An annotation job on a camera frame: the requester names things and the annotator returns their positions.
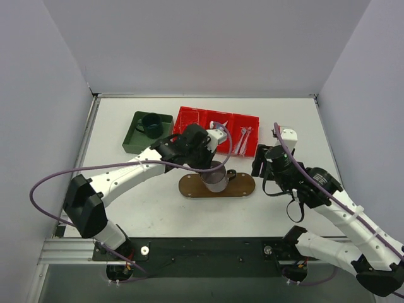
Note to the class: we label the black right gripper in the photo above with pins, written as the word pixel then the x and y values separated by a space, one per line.
pixel 261 162

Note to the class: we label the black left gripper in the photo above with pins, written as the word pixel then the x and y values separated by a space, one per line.
pixel 203 154

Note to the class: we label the clear acrylic toothbrush holder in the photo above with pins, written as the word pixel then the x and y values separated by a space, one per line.
pixel 185 117

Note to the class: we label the lilac mug black handle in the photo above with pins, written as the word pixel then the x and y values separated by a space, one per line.
pixel 217 180

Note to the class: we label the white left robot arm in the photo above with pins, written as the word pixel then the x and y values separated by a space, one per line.
pixel 87 198

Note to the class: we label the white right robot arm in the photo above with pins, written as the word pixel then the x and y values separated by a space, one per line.
pixel 373 257

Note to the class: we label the blue white toothpaste tube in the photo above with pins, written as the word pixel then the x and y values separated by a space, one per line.
pixel 222 126

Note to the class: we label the oval wooden tray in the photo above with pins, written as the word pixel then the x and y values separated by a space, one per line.
pixel 192 186

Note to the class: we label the white toothbrush right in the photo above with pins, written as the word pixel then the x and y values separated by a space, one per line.
pixel 243 147

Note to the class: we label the red compartment tray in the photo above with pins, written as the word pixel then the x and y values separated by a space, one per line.
pixel 235 123

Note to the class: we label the dark green mug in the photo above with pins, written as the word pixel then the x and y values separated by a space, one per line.
pixel 150 125

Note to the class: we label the green plastic bin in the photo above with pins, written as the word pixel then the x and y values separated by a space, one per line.
pixel 135 142

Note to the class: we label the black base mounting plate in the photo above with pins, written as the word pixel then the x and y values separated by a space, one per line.
pixel 204 257

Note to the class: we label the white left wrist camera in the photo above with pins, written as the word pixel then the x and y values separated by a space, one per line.
pixel 216 137

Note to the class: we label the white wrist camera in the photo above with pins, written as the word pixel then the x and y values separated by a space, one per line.
pixel 216 137
pixel 289 137

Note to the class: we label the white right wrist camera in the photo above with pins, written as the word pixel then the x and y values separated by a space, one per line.
pixel 289 137

